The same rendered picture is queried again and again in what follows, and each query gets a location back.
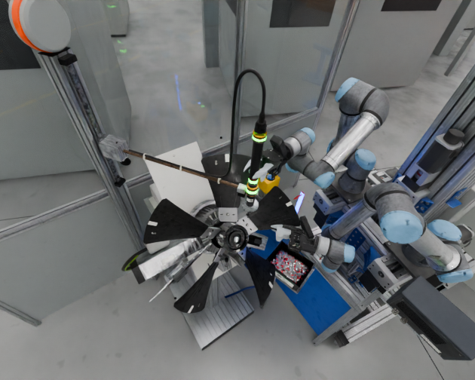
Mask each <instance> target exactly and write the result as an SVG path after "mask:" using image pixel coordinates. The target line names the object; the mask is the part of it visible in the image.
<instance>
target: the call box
mask: <svg viewBox="0 0 475 380"><path fill-rule="evenodd" d="M268 174H269V173H268ZM268 174H267V175H268ZM267 175H266V177H265V179H264V181H263V182H261V181H260V177H259V178H258V185H259V188H260V189H261V190H262V191H263V192H264V193H265V194H267V193H269V192H270V190H271V189H272V188H273V187H274V186H277V187H278V185H279V182H280V177H279V176H278V175H276V176H275V177H274V178H273V180H270V179H268V178H267Z"/></svg>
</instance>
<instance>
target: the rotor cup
mask: <svg viewBox="0 0 475 380"><path fill-rule="evenodd" d="M232 223H234V224H235V225H233V224H232ZM211 226H214V227H219V228H221V230H220V231H219V233H218V234H217V235H216V236H215V237H214V238H211V239H210V241H211V243H212V244H213V245H214V246H215V247H217V248H220V247H221V248H224V249H225V250H227V251H229V252H230V253H239V252H240V251H242V250H243V249H244V248H245V247H246V245H247V243H248V240H249V235H248V232H247V230H246V229H245V227H243V226H242V225H239V224H237V223H236V222H221V221H219V219H217V220H216V221H215V222H214V223H213V224H212V225H211ZM220 235H222V236H223V237H220ZM235 237H238V241H234V238H235Z"/></svg>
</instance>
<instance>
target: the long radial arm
mask: <svg viewBox="0 0 475 380"><path fill-rule="evenodd" d="M204 247H205V245H204V244H203V241H202V239H201V237H200V238H187V239H179V240H171V241H170V244H169V245H168V246H167V247H165V248H163V249H161V250H159V251H157V252H155V253H153V254H150V253H148V251H147V252H145V253H143V254H141V255H139V256H138V257H137V258H136V261H137V264H138V266H139V268H140V270H141V272H142V274H143V276H144V278H145V279H146V280H147V279H149V278H150V277H153V276H154V275H156V274H158V273H159V272H161V271H163V270H165V269H166V268H169V267H170V266H172V265H174V264H176V263H177V262H179V261H181V260H183V259H184V258H186V257H188V256H190V255H191V254H193V253H196V252H197V251H199V250H201V249H203V248H204Z"/></svg>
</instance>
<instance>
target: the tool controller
mask: <svg viewBox="0 0 475 380"><path fill-rule="evenodd" d="M386 302H387V303H388V304H389V305H390V306H391V307H392V308H393V309H392V310H391V312H392V314H394V315H397V314H399V315H400V316H401V318H400V322H401V323H403V324H405V323H408V324H409V325H410V326H411V327H412V328H413V329H414V330H415V331H416V332H417V333H418V334H419V335H420V336H421V337H422V338H423V339H424V340H425V341H426V342H427V343H428V344H429V345H430V346H431V347H432V348H433V349H434V350H435V351H436V352H437V353H438V354H439V355H440V356H441V357H442V358H443V359H444V360H473V359H474V358H475V323H474V322H473V321H472V320H471V319H470V318H469V317H468V316H467V315H466V314H465V313H463V312H462V311H461V310H460V309H459V308H457V307H456V306H455V305H454V304H453V303H452V302H450V301H449V300H448V299H447V298H446V297H445V296H444V295H443V294H442V293H441V292H439V291H438V290H437V289H436V288H435V287H433V286H432V285H431V284H430V283H429V282H428V281H426V280H425V279H424V278H423V277H422V276H421V275H420V276H417V277H416V278H415V279H413V280H411V281H410V282H408V283H406V284H405V285H403V286H402V287H401V288H399V289H398V291H396V292H395V294H393V295H392V296H391V297H390V298H389V299H388V300H387V301H386Z"/></svg>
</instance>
